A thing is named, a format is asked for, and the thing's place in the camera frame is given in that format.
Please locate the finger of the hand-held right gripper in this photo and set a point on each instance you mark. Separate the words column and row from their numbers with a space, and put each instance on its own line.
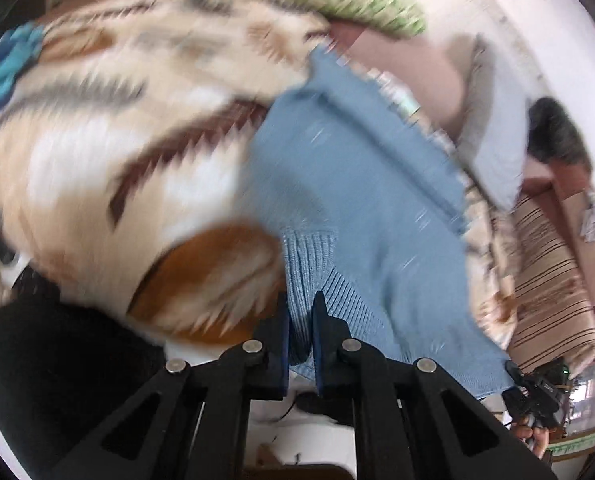
column 516, row 372

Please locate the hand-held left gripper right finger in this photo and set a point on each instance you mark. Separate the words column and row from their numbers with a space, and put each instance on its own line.
column 321, row 350

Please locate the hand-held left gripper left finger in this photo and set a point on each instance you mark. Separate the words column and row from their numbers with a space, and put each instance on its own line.
column 281, row 350

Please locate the blue knit sweater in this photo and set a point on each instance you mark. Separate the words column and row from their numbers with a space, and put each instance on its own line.
column 367, row 210

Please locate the person's right hand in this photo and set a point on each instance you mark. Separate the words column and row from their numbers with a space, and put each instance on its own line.
column 530, row 437

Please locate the striped sofa cushion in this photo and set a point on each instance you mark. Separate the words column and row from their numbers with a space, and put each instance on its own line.
column 552, row 285

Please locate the grey pillow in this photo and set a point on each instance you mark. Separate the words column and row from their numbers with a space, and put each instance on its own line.
column 497, row 130

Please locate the dark furry cushion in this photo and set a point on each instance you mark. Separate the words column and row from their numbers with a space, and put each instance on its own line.
column 560, row 132

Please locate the leaf print blanket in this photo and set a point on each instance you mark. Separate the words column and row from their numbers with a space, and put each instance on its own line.
column 127, row 135

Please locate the pink cloth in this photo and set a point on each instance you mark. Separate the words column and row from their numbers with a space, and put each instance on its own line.
column 407, row 70

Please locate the light blue small cloth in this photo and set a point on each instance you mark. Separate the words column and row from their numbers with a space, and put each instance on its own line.
column 5, row 75

